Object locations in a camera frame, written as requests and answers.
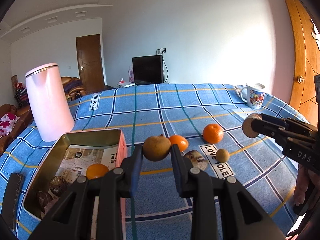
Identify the dark passion fruit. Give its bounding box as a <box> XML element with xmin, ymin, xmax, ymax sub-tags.
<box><xmin>37</xmin><ymin>191</ymin><xmax>53</xmax><ymax>212</ymax></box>

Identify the small brown kiwi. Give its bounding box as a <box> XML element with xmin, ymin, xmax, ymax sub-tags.
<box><xmin>215</xmin><ymin>148</ymin><xmax>230</xmax><ymax>163</ymax></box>

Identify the textured mandarin orange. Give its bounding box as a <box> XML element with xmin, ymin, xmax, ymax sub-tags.
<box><xmin>203</xmin><ymin>124</ymin><xmax>223</xmax><ymax>144</ymax></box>

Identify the large orange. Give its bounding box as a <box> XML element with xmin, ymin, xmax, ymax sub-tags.
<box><xmin>86</xmin><ymin>164</ymin><xmax>109</xmax><ymax>179</ymax></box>

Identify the small smooth orange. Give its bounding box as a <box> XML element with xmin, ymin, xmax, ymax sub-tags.
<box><xmin>169</xmin><ymin>134</ymin><xmax>189</xmax><ymax>152</ymax></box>

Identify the larger brown kiwi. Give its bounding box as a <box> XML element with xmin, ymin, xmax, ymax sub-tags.
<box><xmin>143</xmin><ymin>134</ymin><xmax>171</xmax><ymax>161</ymax></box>

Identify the right hand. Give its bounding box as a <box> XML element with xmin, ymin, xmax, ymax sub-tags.
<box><xmin>293</xmin><ymin>164</ymin><xmax>310</xmax><ymax>206</ymax></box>

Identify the white cartoon mug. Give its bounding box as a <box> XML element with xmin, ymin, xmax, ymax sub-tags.
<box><xmin>240</xmin><ymin>83</ymin><xmax>265</xmax><ymax>109</ymax></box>

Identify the paper leaflet in tin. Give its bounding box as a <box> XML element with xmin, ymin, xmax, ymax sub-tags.
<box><xmin>55</xmin><ymin>144</ymin><xmax>119</xmax><ymax>184</ymax></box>

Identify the black phone case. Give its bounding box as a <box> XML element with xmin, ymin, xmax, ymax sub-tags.
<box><xmin>1</xmin><ymin>173</ymin><xmax>24</xmax><ymax>231</ymax></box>

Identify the orange wooden door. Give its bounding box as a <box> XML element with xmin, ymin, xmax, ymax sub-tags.
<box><xmin>285</xmin><ymin>0</ymin><xmax>319</xmax><ymax>126</ymax></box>

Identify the pink electric kettle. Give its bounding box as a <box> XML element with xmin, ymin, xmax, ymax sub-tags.
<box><xmin>25</xmin><ymin>63</ymin><xmax>74</xmax><ymax>142</ymax></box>

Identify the brown leather sofa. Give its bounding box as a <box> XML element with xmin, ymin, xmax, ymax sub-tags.
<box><xmin>1</xmin><ymin>104</ymin><xmax>33</xmax><ymax>155</ymax></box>

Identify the floral pink cushion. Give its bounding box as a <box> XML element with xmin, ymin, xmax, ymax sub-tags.
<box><xmin>0</xmin><ymin>112</ymin><xmax>19</xmax><ymax>137</ymax></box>

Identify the black television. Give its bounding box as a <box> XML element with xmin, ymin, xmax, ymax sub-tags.
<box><xmin>132</xmin><ymin>55</ymin><xmax>164</xmax><ymax>85</ymax></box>

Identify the brown leather armchair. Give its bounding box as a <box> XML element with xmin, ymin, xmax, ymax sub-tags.
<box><xmin>61</xmin><ymin>76</ymin><xmax>87</xmax><ymax>101</ymax></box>

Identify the brown wooden door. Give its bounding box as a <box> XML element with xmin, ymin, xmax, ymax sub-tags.
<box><xmin>76</xmin><ymin>34</ymin><xmax>105</xmax><ymax>94</ymax></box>

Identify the wall socket with cable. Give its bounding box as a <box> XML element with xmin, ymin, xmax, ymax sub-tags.
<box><xmin>156</xmin><ymin>48</ymin><xmax>169</xmax><ymax>83</ymax></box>

